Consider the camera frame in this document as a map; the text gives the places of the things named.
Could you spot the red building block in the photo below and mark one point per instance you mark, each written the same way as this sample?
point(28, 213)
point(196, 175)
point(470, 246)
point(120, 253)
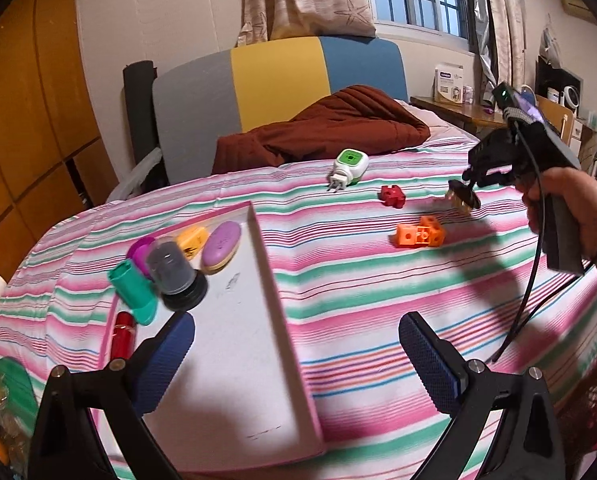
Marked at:
point(391, 196)

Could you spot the white bed frame rail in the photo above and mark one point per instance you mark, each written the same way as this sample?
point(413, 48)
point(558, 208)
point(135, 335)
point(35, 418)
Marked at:
point(131, 177)

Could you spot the pale side curtain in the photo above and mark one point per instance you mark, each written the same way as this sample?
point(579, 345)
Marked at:
point(500, 20)

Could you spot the red mesh basket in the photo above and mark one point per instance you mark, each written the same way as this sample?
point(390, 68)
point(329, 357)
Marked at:
point(590, 420)

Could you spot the wooden wardrobe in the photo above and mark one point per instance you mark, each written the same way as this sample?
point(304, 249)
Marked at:
point(23, 110)

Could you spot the wall air conditioner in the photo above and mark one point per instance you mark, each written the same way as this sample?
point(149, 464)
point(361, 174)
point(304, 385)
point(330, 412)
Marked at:
point(577, 9)

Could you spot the green white plug-in device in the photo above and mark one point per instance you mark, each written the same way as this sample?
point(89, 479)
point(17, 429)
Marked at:
point(349, 165)

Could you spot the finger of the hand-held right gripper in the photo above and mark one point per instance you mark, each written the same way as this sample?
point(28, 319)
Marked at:
point(495, 179)
point(493, 152)

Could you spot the white tray with pink rim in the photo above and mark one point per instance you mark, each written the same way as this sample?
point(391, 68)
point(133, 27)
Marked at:
point(238, 360)

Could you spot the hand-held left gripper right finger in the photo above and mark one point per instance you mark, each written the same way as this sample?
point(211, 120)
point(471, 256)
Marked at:
point(428, 360)

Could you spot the black foam roll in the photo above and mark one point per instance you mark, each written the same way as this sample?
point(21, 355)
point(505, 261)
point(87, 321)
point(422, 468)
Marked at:
point(137, 110)

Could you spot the yellow plastic case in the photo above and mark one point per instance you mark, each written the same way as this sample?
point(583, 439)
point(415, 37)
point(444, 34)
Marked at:
point(192, 242)

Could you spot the grey yellow blue headboard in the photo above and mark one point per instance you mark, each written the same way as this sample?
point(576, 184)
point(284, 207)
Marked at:
point(278, 85)

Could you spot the person's right hand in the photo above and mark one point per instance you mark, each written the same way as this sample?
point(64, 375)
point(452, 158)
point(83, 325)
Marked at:
point(585, 210)

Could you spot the floral cushion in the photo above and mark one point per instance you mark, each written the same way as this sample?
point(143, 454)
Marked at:
point(323, 0)

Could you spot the striped bed sheet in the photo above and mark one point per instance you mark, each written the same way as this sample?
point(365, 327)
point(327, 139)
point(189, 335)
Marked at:
point(378, 300)

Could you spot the purple plastic cap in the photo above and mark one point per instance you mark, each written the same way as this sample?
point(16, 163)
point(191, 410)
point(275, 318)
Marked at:
point(141, 257)

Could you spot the pale pink pillow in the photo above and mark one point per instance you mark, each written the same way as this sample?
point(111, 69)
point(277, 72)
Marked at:
point(436, 122)

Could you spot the wooden board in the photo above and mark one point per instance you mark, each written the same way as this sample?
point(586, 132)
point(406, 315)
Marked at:
point(553, 115)

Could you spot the grey cylinder with black base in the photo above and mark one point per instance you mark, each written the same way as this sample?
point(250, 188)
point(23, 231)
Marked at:
point(174, 275)

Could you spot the green plastic lid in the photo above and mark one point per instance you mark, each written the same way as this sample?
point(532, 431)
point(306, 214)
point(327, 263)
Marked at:
point(13, 385)

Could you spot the wooden bedside table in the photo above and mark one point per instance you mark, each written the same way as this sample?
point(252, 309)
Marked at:
point(458, 112)

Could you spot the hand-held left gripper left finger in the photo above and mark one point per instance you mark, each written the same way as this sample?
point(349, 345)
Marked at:
point(163, 360)

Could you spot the white desk fan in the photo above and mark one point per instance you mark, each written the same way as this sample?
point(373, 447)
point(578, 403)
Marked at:
point(571, 100)

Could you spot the purple oval case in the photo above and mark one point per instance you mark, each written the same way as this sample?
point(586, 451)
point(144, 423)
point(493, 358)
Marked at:
point(222, 247)

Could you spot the green plastic tube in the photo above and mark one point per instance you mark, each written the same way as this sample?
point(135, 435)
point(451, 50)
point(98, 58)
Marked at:
point(133, 292)

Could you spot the orange building blocks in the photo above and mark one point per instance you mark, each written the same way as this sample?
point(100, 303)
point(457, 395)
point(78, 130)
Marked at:
point(421, 232)

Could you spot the brown blanket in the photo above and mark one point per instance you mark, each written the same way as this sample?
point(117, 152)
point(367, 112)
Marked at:
point(328, 125)

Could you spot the patterned curtain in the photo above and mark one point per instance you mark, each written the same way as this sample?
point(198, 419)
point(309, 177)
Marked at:
point(256, 0)

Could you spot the clear plastic bag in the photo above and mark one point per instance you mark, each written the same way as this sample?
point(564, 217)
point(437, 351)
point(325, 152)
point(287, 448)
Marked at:
point(549, 42)

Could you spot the red cylinder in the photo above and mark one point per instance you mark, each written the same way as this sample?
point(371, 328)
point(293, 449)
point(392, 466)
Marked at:
point(124, 335)

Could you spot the white cardboard box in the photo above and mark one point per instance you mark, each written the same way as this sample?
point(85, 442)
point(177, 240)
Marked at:
point(449, 85)

